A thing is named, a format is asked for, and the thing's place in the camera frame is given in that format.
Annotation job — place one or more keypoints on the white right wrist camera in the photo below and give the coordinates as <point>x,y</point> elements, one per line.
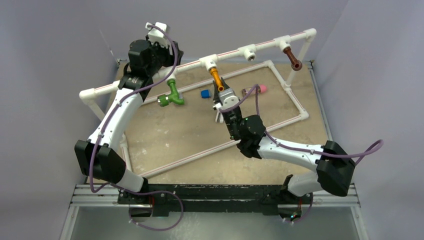
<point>225,101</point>

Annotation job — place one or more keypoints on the white plastic clip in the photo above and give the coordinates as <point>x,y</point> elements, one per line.
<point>219,118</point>

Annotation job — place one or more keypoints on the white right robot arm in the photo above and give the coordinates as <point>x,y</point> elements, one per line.
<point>291,155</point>

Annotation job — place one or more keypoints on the orange water faucet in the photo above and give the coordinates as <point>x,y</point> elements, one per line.
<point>217,79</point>

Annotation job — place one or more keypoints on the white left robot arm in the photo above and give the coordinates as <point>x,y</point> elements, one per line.
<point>97,156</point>

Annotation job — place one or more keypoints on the green water faucet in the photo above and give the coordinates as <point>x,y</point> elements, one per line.
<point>173,97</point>

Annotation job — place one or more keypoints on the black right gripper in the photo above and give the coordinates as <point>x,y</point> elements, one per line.
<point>215,94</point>

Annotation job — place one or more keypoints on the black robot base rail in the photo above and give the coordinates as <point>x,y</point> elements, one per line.
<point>269,200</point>

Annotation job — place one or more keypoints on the white PVC pipe frame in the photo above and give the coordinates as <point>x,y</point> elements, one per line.
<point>88,96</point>

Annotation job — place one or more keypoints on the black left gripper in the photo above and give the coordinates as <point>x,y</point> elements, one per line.
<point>166,52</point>

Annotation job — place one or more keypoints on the blue cube block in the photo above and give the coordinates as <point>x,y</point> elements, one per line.
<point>205,94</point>

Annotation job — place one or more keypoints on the pink capped small bottle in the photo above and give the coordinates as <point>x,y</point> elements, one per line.
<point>254,90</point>

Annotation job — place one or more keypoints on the brown water faucet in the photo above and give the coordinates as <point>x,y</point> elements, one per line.
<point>296,64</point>

